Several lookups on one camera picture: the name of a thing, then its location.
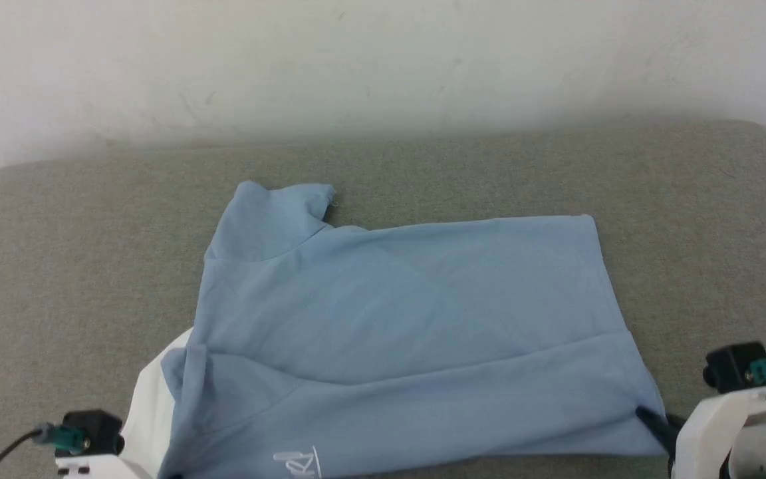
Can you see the grey fabric sofa seat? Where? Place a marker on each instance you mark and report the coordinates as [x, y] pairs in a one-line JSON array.
[[90, 253]]

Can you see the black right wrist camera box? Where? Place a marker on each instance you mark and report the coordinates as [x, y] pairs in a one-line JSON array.
[[732, 366]]

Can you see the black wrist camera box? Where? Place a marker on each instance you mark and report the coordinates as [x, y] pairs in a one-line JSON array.
[[732, 366], [98, 429]]

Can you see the light blue white shirt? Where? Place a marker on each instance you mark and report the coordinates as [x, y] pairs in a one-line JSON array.
[[396, 332]]

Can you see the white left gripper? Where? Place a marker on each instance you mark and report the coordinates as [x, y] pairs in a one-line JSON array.
[[94, 467]]

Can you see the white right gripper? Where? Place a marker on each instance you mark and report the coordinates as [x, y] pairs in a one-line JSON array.
[[705, 429]]

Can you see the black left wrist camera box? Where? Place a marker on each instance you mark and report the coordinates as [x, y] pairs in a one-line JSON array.
[[98, 429]]

